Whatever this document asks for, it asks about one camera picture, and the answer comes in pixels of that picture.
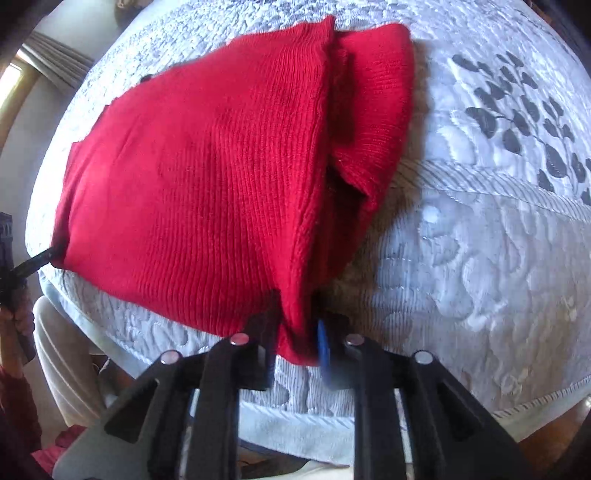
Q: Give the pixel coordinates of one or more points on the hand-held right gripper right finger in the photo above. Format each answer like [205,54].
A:
[324,346]

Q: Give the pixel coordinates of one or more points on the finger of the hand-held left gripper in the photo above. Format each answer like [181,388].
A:
[34,262]

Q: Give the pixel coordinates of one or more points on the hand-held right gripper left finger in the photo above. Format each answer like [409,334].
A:
[261,350]

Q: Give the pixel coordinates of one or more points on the red knitted sweater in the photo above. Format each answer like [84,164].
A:
[184,184]

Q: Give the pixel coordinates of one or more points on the person's left forearm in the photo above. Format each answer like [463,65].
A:
[16,415]

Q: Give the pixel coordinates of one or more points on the person's left hand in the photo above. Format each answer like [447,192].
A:
[21,327]

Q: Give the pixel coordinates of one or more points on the person's beige pants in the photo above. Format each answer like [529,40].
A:
[69,360]

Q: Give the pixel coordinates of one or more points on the blue quilted bedspread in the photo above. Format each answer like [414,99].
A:
[461,254]

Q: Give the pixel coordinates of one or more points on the window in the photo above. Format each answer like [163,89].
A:
[14,92]

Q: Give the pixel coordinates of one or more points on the grey curtain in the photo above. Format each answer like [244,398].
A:
[57,57]

